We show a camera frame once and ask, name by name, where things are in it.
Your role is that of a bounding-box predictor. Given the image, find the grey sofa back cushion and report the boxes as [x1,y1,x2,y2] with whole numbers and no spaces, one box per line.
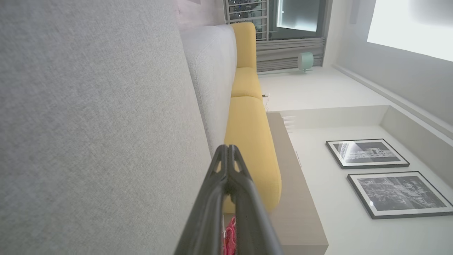
[180,24,238,158]

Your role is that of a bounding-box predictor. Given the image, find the mint green round lamp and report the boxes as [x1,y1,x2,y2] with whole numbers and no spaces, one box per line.
[297,52,315,74]

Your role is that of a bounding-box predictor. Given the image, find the grey fabric sofa seat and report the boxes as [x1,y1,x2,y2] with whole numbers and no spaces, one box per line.
[0,0,213,255]

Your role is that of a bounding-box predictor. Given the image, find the large yellow sofa cushion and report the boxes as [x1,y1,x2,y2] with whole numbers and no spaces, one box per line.
[223,96,283,214]

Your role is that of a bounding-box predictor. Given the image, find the light wooden sideboard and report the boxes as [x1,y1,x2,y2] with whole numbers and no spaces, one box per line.
[266,112,329,255]

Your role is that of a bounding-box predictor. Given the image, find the red basketball shorts white stripe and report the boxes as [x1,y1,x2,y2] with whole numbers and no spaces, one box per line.
[222,216,237,255]

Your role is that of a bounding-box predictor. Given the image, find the bright ceiling light panel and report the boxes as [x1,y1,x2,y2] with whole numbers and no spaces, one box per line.
[367,0,453,63]

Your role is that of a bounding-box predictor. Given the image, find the dark framed window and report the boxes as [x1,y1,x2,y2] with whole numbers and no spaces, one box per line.
[268,0,328,40]

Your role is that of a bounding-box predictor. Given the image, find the small yellow sofa cushion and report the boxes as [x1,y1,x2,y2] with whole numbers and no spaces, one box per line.
[230,22,257,70]
[230,67,263,100]

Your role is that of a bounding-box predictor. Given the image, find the small black framed picture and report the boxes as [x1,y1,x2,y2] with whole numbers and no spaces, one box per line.
[325,138,411,170]

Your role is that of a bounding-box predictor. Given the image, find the large black framed picture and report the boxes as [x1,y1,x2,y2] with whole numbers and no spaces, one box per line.
[346,171,453,220]

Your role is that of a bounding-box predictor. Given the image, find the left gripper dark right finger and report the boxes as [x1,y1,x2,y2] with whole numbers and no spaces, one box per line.
[228,144,284,255]

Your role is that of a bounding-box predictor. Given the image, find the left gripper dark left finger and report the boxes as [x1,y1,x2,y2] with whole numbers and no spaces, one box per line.
[173,144,229,255]

